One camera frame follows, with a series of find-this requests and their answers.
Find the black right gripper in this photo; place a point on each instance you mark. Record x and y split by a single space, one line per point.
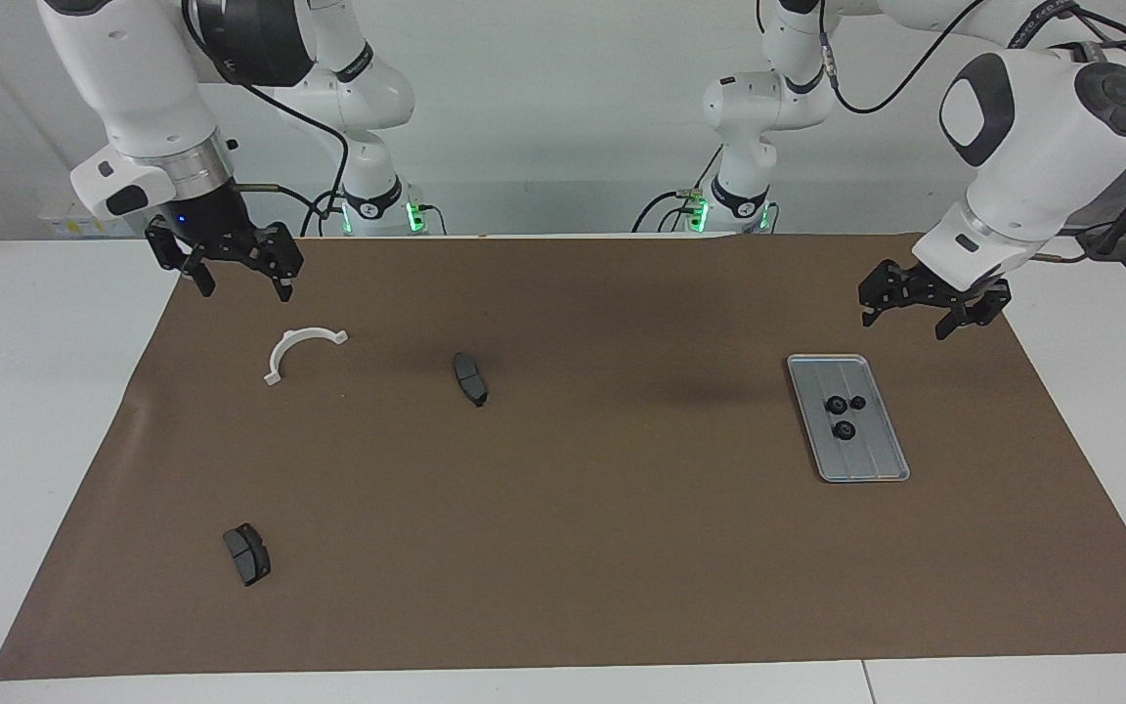
216 223

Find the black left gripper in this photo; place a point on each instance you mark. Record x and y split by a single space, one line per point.
944 295

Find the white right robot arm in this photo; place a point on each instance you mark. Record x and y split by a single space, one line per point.
133 88

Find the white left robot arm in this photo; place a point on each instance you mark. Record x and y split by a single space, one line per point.
1032 127

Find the silver metal tray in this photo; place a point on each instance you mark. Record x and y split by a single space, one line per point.
871 455

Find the white power strip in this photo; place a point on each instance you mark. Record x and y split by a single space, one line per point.
64 220

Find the dark grey brake pad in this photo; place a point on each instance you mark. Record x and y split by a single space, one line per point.
470 379
248 555

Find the brown table mat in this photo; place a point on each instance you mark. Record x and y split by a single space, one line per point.
602 508

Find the white curved plastic bracket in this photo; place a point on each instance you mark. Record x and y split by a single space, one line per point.
279 350

